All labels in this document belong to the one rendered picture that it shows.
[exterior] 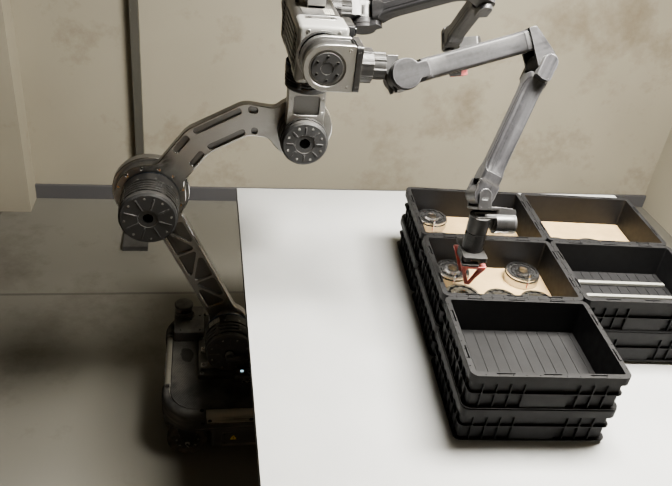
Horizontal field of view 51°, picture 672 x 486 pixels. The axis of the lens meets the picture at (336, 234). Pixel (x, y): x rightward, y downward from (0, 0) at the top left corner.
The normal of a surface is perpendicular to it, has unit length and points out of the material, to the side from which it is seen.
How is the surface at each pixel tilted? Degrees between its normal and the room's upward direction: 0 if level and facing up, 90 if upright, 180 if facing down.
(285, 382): 0
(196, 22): 90
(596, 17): 90
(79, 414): 0
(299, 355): 0
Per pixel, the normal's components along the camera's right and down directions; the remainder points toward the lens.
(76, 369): 0.11, -0.84
